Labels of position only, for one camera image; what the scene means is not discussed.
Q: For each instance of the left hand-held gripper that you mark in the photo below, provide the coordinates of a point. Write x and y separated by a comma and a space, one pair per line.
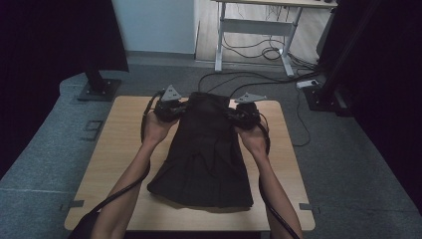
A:
167, 108

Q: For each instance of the black stand with square base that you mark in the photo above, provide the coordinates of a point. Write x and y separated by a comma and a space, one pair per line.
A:
99, 89

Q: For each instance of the grey floor tape strip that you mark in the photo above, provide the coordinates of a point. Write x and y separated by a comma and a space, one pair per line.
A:
75, 203
307, 206

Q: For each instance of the person's left hand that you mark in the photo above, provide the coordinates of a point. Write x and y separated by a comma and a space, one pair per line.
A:
156, 129

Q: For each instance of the person's right hand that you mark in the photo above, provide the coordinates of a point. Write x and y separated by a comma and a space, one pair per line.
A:
253, 139

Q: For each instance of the tall black slanted stand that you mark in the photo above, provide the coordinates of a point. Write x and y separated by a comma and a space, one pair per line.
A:
331, 76

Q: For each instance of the white metal desk frame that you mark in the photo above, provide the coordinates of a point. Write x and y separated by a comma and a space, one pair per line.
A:
255, 27

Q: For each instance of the dark floor tape outline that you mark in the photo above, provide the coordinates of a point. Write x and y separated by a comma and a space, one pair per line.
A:
87, 130

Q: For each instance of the black pleated skirt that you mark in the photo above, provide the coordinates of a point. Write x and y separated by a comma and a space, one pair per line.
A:
202, 149

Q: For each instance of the white power strip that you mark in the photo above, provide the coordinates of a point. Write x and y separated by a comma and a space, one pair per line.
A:
307, 83

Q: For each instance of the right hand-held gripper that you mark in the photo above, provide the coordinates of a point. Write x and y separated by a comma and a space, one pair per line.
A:
245, 116

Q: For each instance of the black curtain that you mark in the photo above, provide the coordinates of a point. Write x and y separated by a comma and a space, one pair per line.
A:
49, 49
391, 99

